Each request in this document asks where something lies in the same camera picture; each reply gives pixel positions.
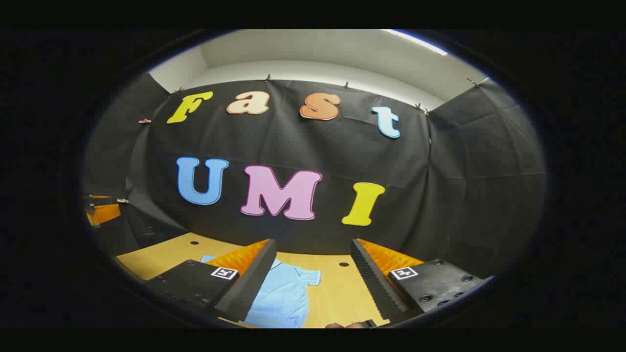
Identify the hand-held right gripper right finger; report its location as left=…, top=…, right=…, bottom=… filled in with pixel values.
left=351, top=239, right=495, bottom=324

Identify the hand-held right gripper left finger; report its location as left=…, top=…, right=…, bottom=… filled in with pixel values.
left=146, top=239, right=278, bottom=323

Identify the black backdrop cloth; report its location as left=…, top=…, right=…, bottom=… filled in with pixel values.
left=82, top=72, right=546, bottom=284

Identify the light blue T-shirt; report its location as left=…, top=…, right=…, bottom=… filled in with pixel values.
left=201, top=254, right=322, bottom=329

